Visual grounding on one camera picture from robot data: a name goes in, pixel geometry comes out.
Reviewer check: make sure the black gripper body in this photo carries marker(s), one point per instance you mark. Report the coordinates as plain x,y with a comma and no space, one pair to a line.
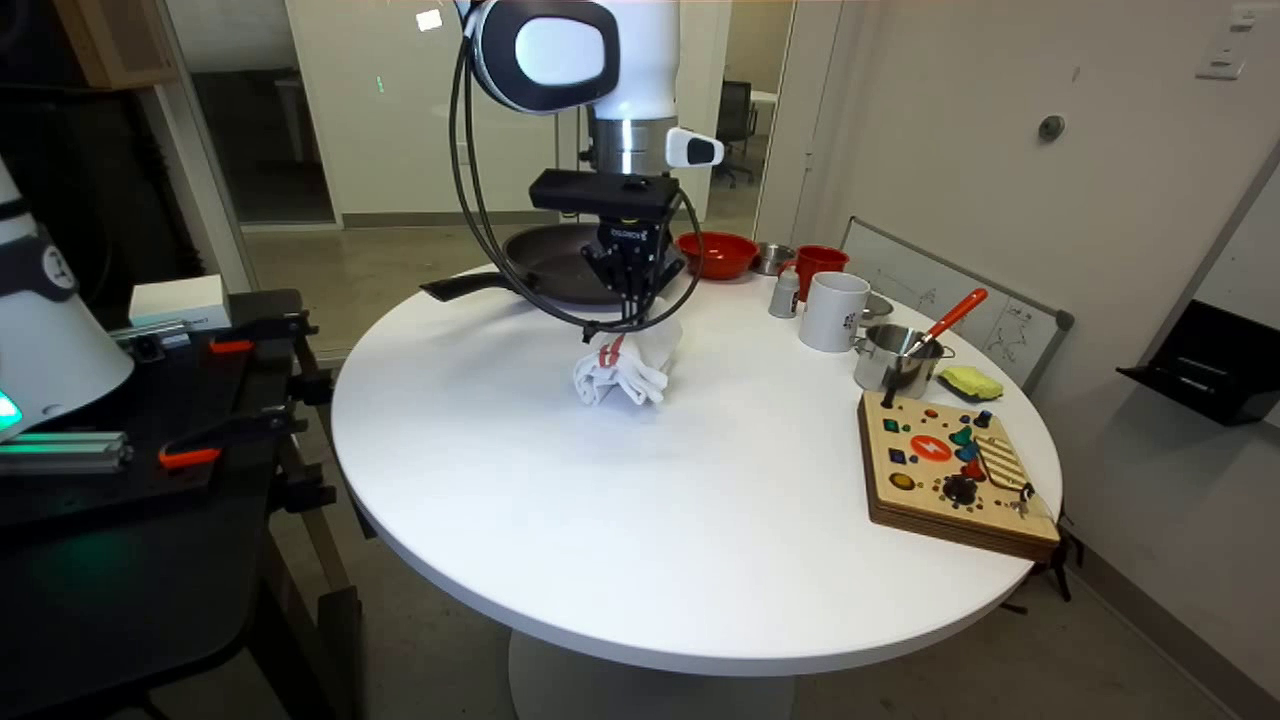
628,243

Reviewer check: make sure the white towel with red stripes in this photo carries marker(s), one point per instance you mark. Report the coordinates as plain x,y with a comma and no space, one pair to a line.
643,378

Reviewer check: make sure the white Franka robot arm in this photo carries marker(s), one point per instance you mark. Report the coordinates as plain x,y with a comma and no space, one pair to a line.
643,63

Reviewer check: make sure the red bowl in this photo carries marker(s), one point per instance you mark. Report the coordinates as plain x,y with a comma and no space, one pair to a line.
719,253

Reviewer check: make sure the black frying pan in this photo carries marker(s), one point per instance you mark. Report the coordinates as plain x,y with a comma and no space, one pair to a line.
543,263

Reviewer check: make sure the small steel measuring cup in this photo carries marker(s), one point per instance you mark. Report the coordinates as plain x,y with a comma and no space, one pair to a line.
777,257

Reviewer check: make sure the small grey metal cup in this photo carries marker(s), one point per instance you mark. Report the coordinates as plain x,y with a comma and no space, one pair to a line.
783,299

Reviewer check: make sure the red cup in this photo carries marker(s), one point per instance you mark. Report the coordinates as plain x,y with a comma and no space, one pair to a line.
821,266

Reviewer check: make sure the white mug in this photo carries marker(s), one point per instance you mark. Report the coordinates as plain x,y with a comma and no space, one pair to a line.
835,314

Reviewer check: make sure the round white table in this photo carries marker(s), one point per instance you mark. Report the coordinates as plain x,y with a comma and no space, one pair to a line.
601,504

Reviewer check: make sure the steel saucepan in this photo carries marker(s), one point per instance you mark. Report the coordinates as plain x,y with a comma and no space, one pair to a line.
897,360

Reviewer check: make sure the yellow green sponge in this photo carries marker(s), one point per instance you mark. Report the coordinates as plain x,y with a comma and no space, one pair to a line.
974,383

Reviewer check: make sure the wooden shape puzzle board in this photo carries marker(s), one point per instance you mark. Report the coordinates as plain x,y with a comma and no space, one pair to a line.
955,501

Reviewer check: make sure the black clamp with orange grip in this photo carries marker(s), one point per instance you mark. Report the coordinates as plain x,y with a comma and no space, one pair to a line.
230,345
190,457

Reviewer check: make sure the white box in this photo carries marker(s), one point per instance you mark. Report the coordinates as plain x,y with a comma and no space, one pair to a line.
178,301

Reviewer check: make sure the wooden cabinet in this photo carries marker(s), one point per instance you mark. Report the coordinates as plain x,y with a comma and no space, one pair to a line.
119,43

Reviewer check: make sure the black robot cart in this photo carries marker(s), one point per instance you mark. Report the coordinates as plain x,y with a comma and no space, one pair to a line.
122,585

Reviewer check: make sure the whiteboard leaning on wall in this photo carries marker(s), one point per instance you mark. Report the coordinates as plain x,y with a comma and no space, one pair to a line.
1015,320

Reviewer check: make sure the round wall fixture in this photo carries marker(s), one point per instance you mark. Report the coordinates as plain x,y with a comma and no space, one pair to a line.
1054,131

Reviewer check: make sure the black wall tray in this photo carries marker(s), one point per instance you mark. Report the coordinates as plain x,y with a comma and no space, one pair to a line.
1205,365

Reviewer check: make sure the silver rail on cart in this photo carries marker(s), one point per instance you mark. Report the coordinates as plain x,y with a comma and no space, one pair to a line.
62,448

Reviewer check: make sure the white wall switch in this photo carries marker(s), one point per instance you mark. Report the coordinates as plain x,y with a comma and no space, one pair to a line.
1225,55

